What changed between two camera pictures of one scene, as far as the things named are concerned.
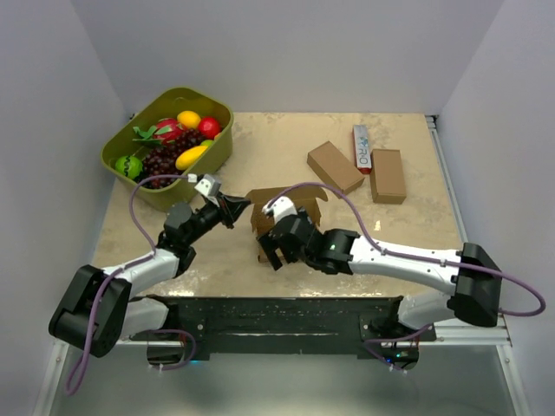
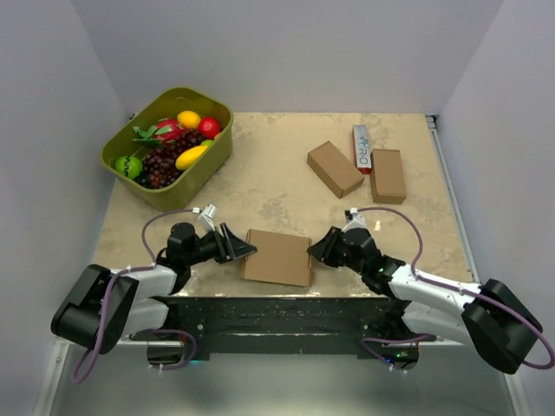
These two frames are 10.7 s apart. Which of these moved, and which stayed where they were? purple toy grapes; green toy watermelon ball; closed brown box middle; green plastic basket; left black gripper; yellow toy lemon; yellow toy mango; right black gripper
Moved: left black gripper; right black gripper
Stayed: closed brown box middle; yellow toy mango; purple toy grapes; yellow toy lemon; green plastic basket; green toy watermelon ball
